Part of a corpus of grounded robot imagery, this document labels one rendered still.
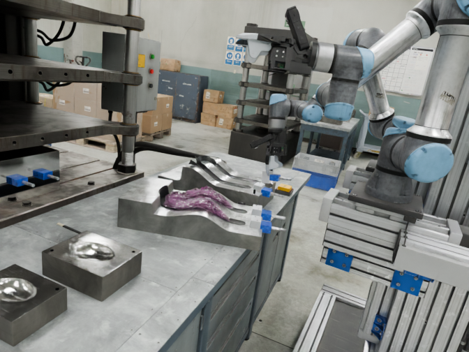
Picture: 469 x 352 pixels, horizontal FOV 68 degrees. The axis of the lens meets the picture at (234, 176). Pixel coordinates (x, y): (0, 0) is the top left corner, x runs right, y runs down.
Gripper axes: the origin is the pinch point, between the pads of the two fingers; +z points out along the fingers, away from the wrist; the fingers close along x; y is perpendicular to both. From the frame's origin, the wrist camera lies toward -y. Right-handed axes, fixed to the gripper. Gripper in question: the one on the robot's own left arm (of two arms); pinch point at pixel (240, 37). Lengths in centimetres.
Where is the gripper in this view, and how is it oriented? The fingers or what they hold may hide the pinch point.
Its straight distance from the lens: 98.5
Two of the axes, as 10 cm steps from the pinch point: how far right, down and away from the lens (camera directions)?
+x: 0.0, -1.6, 9.9
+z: -9.9, -1.3, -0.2
